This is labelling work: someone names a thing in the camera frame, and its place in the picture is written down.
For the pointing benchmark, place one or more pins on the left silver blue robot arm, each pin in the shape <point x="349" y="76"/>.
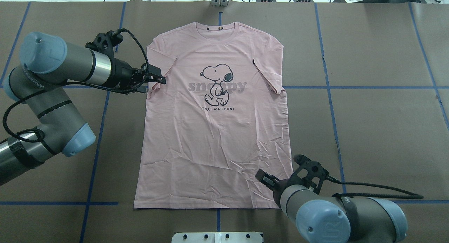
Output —
<point x="47" y="64"/>

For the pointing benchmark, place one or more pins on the pink Snoopy t-shirt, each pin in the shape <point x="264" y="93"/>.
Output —
<point x="220" y="117"/>

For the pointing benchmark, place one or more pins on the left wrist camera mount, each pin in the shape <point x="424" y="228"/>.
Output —
<point x="104" y="43"/>

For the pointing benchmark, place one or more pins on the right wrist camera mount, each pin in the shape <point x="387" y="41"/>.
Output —
<point x="309" y="174"/>

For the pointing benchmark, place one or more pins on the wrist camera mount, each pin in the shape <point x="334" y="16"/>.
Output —
<point x="104" y="43"/>
<point x="309" y="174"/>

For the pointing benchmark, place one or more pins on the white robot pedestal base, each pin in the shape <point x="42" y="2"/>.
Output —
<point x="219" y="237"/>

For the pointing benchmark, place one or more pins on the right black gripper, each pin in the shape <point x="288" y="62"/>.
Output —
<point x="279" y="184"/>

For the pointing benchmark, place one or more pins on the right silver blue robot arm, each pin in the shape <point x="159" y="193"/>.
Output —
<point x="337" y="219"/>

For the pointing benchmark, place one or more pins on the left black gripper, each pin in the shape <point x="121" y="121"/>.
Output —
<point x="122" y="75"/>

